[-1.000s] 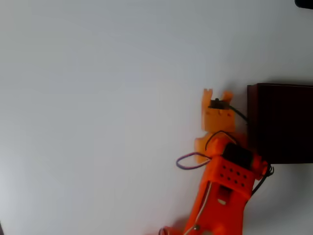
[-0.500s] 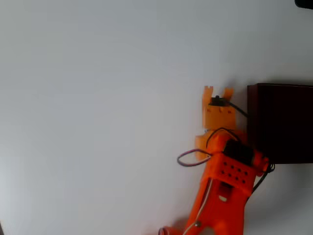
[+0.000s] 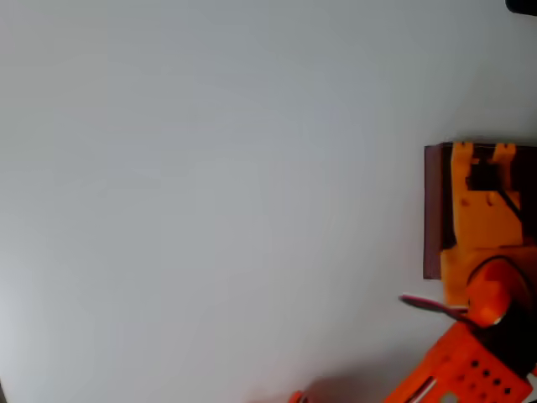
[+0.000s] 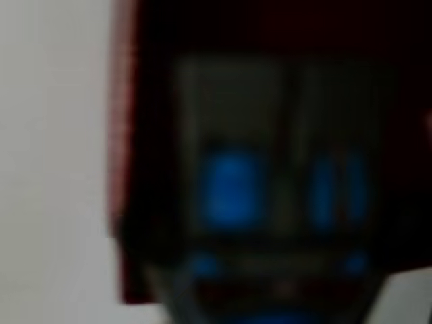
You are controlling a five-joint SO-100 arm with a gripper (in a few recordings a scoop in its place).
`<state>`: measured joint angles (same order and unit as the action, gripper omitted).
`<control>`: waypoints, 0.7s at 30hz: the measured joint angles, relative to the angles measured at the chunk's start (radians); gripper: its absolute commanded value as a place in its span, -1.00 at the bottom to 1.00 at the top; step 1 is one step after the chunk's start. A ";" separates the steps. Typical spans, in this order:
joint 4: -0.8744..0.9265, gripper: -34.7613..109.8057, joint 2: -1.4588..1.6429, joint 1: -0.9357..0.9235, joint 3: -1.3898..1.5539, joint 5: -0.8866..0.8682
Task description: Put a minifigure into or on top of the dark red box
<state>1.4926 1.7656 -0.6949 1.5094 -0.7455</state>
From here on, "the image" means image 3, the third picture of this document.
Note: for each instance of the dark red box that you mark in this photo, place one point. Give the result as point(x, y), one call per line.
point(434, 210)

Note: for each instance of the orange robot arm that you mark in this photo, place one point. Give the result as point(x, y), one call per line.
point(461, 369)

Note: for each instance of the orange gripper with servo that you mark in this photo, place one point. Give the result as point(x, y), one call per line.
point(482, 210)

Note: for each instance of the black object at table edge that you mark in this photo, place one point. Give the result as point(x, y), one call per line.
point(522, 6)

